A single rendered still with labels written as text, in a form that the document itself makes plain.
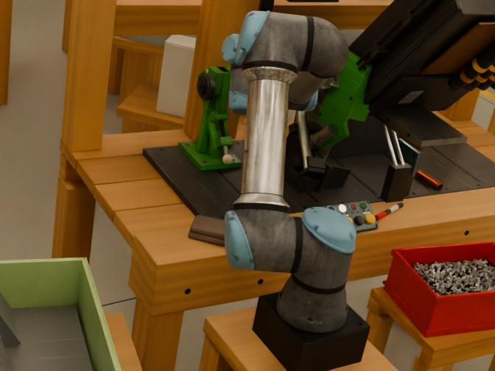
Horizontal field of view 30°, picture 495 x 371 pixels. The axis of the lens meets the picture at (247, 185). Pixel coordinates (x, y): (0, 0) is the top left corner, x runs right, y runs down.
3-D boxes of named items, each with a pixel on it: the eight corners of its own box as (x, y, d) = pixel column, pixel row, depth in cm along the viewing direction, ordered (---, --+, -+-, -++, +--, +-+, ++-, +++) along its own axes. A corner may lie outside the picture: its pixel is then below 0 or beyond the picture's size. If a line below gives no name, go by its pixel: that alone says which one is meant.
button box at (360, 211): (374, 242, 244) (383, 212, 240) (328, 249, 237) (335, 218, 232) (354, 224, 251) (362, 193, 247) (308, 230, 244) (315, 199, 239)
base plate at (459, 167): (522, 188, 286) (524, 182, 285) (206, 230, 232) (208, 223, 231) (437, 129, 317) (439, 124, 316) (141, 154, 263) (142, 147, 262)
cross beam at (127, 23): (458, 30, 318) (465, 5, 314) (102, 36, 254) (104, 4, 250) (449, 25, 321) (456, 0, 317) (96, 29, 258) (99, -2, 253)
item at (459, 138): (465, 146, 250) (468, 136, 249) (418, 151, 242) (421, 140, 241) (381, 88, 279) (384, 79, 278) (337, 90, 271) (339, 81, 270)
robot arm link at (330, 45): (367, 14, 192) (312, 79, 239) (315, 8, 190) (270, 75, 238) (364, 68, 190) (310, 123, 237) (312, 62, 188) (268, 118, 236)
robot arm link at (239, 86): (274, 111, 228) (277, 68, 230) (229, 107, 227) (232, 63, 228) (268, 118, 236) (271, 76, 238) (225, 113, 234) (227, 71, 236)
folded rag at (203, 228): (233, 232, 229) (235, 221, 228) (226, 248, 222) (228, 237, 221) (194, 222, 230) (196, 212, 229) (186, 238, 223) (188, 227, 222)
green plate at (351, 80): (359, 140, 255) (392, 71, 248) (337, 135, 250) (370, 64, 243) (336, 122, 263) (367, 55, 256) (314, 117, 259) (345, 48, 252)
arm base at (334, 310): (360, 321, 197) (370, 283, 192) (306, 340, 188) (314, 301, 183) (315, 283, 207) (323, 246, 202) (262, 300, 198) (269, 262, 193)
